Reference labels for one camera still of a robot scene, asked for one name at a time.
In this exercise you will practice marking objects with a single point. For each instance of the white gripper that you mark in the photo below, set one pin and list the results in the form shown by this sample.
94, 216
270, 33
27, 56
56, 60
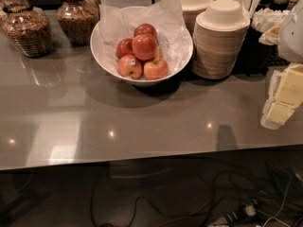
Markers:
292, 37

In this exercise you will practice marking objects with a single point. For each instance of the yellow-red apple front right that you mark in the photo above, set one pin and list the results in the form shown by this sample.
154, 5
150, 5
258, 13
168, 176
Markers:
155, 69

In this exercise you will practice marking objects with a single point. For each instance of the red apple centre top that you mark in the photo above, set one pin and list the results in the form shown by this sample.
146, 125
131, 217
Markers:
144, 46

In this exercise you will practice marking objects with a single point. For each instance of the red apple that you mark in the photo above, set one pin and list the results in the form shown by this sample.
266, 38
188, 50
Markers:
144, 46
145, 29
124, 47

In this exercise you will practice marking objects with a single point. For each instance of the white ceramic bowl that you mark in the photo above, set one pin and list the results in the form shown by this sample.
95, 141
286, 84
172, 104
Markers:
95, 44

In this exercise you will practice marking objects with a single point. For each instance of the red apple top back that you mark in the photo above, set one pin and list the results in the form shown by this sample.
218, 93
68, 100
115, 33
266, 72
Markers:
145, 29

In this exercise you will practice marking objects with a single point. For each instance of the apple with sticker front left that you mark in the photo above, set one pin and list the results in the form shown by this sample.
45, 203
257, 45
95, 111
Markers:
129, 66

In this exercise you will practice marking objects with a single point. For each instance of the red apple left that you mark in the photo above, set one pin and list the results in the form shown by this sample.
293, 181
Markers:
124, 47

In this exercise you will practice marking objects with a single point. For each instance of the black cutlery holder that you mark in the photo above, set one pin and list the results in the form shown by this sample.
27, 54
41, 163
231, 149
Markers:
253, 56

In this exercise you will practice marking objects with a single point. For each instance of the white napkin stack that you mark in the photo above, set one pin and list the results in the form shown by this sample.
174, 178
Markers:
264, 19

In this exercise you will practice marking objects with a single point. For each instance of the front stack of paper bowls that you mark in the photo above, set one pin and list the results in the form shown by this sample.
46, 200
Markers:
218, 36

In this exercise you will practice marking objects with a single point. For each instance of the dark bottle with cork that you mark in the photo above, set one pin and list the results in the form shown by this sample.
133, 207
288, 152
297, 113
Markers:
279, 4

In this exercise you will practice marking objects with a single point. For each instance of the power strip on floor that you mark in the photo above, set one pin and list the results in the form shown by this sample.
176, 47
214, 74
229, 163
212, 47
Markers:
228, 219

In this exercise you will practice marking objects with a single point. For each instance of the white paper liner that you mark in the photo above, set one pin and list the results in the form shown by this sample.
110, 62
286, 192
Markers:
167, 18

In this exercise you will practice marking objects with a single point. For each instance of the middle glass granola jar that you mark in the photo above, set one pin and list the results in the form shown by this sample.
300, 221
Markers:
77, 18

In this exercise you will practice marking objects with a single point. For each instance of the glass granola jar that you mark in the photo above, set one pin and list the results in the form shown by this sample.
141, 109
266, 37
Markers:
77, 18
27, 29

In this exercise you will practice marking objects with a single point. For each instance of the left glass granola jar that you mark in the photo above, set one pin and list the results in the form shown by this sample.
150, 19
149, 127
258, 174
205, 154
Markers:
27, 29

